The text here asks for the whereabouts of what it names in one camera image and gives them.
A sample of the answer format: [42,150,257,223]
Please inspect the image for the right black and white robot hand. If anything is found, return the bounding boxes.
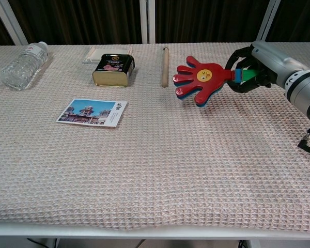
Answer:
[226,40,310,94]

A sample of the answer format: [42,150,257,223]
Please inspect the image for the red hand clapper green handle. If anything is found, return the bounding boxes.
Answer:
[172,55,259,108]

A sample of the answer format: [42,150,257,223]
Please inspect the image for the wooden stick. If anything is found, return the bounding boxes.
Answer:
[161,45,171,88]

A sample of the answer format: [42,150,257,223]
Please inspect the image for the beige waffle weave tablecloth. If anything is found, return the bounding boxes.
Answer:
[0,42,310,235]

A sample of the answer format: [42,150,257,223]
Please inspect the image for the black luncheon meat can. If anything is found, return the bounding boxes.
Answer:
[91,53,136,89]

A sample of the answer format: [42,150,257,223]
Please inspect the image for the white plastic tray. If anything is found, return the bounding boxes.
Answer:
[82,45,134,65]

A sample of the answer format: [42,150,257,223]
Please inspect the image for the building photo postcard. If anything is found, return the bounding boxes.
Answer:
[56,98,129,129]

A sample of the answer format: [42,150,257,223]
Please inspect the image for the black curtain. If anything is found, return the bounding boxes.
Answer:
[0,0,310,47]

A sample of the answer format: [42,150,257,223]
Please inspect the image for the clear plastic water bottle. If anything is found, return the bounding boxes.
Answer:
[1,41,50,91]

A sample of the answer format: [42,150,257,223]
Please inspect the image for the aluminium frame post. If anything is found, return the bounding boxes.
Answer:
[255,0,282,43]
[0,0,29,46]
[139,0,156,44]

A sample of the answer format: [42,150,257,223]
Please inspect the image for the black cable with plug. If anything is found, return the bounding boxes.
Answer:
[297,123,310,159]

